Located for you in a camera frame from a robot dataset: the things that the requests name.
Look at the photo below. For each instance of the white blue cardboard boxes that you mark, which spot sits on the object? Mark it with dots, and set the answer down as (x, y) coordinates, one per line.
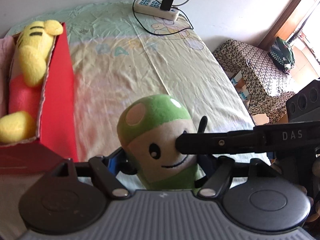
(240, 86)

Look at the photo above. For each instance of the white power strip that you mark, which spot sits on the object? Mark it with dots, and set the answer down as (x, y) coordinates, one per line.
(152, 8)

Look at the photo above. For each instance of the right hand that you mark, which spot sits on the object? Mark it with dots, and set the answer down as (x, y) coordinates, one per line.
(314, 200)

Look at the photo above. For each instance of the red cardboard box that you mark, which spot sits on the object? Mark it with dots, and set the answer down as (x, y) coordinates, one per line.
(55, 134)

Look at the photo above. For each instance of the black charger adapter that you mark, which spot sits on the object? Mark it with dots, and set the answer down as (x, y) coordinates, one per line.
(166, 5)

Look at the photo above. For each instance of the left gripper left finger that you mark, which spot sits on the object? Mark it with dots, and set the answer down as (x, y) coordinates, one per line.
(104, 175)

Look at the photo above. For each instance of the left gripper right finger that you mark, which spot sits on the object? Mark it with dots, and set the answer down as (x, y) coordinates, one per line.
(218, 175)

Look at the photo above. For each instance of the yellow tiger plush toy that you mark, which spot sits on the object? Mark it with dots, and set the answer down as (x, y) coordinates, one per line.
(28, 68)

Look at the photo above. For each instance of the patterned cloth covered cabinet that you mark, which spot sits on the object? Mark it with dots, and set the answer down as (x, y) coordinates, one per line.
(268, 87)

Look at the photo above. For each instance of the green mushroom plush toy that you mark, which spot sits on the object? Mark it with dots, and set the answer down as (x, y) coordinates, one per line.
(147, 131)

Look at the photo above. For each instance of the cartoon print bed sheet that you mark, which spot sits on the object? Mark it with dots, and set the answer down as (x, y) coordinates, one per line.
(115, 63)

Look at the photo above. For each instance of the pink plush bear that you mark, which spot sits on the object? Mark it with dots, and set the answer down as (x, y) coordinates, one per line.
(6, 55)

